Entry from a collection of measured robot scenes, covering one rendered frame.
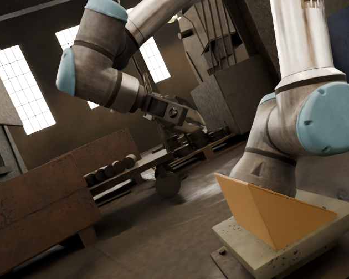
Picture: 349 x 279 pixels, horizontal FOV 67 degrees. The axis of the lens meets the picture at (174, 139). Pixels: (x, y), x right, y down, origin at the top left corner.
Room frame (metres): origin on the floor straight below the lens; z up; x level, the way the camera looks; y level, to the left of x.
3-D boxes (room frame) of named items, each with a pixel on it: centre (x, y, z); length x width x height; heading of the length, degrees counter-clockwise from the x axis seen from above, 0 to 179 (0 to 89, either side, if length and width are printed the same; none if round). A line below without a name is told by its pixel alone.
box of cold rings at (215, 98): (3.34, -1.16, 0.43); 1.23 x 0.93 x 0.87; 102
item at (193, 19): (5.40, -1.57, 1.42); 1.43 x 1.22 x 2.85; 19
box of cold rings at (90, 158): (3.70, 1.10, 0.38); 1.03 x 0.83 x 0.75; 107
